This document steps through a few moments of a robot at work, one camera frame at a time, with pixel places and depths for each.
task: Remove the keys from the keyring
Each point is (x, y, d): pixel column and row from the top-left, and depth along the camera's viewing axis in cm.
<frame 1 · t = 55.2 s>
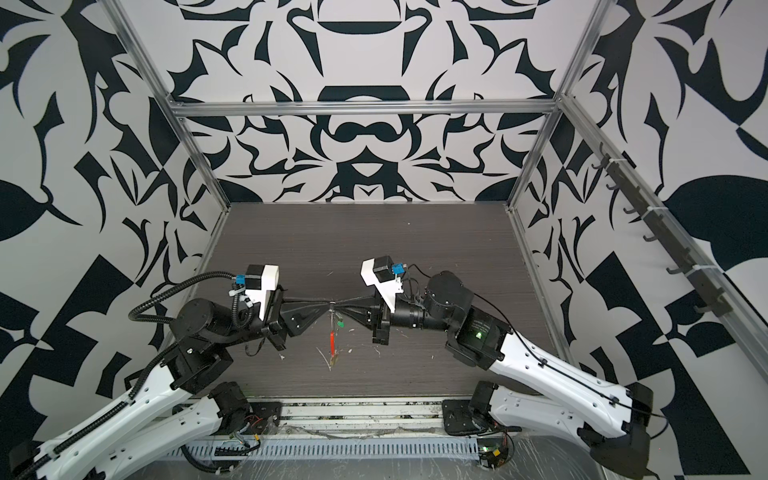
left hand: (327, 301, 51), fingers closed
right hand: (338, 308, 52), fingers closed
green key: (341, 324, 57), point 34 cm above the table

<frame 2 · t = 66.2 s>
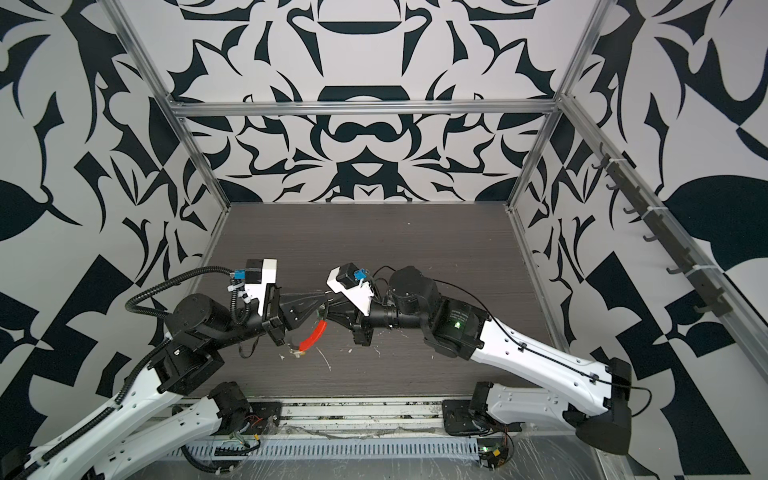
left hand: (324, 292, 52), fingers closed
right hand: (322, 313, 55), fingers closed
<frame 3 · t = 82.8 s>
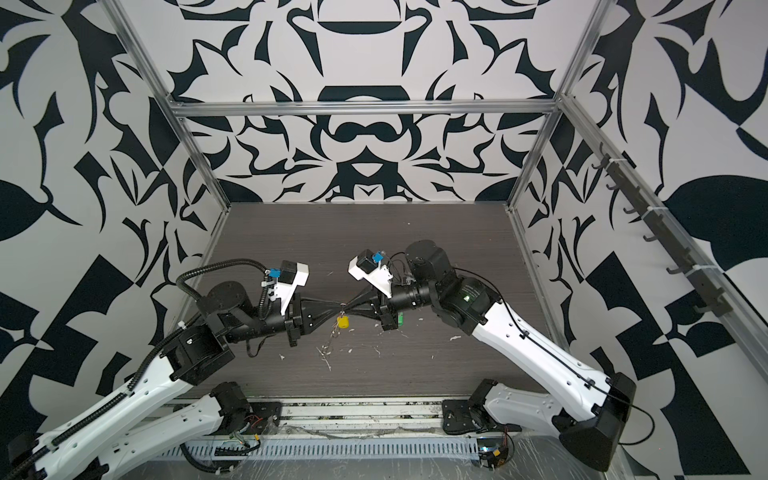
left hand: (340, 302, 57), fingers closed
right hand: (348, 309, 59), fingers closed
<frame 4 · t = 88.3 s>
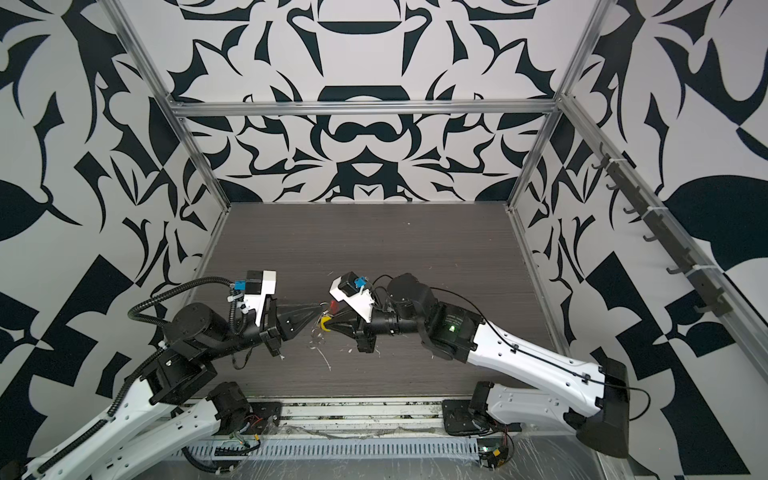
left hand: (318, 304, 54), fingers closed
right hand: (327, 325, 58), fingers closed
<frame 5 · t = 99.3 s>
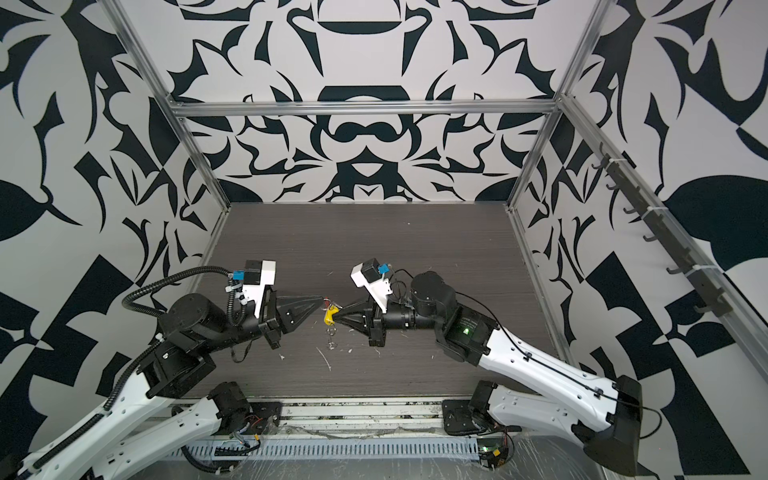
left hand: (320, 296, 52), fingers closed
right hand: (336, 319, 56), fingers closed
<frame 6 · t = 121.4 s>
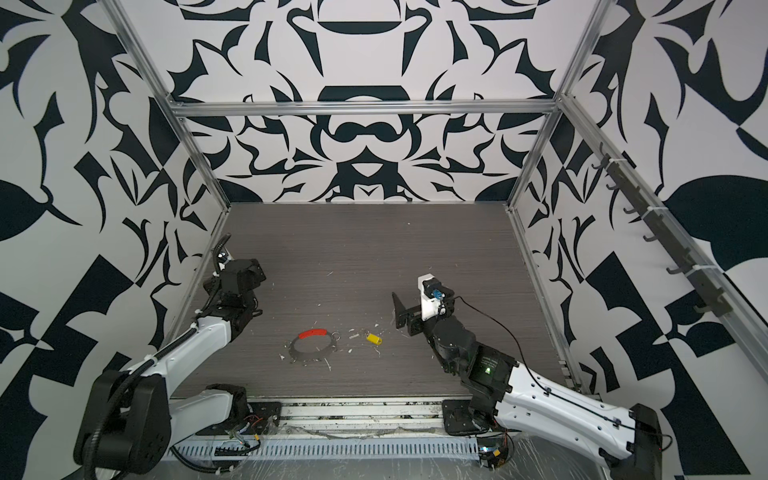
left hand: (231, 265, 84), fingers open
right hand: (411, 289, 71), fingers open
